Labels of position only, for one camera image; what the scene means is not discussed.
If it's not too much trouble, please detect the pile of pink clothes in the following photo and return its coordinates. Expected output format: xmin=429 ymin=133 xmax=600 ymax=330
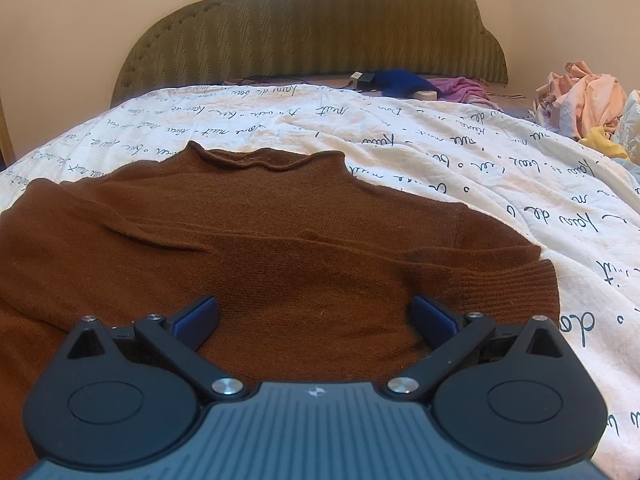
xmin=532 ymin=61 xmax=632 ymax=142

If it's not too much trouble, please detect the pale patterned cloth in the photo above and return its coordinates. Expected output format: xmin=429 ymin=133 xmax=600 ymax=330
xmin=611 ymin=89 xmax=640 ymax=167

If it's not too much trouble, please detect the green upholstered headboard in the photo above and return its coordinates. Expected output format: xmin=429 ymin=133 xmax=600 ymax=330
xmin=111 ymin=0 xmax=509 ymax=108

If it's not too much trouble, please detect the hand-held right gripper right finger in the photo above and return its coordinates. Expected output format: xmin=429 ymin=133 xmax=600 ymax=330
xmin=386 ymin=294 xmax=569 ymax=402

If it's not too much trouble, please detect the blue cloth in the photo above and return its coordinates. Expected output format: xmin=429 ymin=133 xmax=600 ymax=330
xmin=372 ymin=69 xmax=442 ymax=101

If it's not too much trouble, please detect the wooden furniture edge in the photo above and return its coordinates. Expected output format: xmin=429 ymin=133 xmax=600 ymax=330
xmin=0 ymin=94 xmax=15 ymax=169

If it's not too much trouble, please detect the yellow cloth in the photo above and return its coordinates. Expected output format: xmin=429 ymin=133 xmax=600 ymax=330
xmin=579 ymin=126 xmax=630 ymax=161

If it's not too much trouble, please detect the white script-printed blanket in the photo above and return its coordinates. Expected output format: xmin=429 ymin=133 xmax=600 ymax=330
xmin=0 ymin=82 xmax=640 ymax=466

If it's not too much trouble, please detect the brown knit sweater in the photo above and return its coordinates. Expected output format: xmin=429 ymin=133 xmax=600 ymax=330
xmin=0 ymin=141 xmax=560 ymax=466

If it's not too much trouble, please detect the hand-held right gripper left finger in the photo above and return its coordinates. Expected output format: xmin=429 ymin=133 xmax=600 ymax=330
xmin=66 ymin=295 xmax=249 ymax=403

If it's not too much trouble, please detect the purple cloth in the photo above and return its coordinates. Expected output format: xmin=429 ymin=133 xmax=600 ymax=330
xmin=429 ymin=76 xmax=502 ymax=107

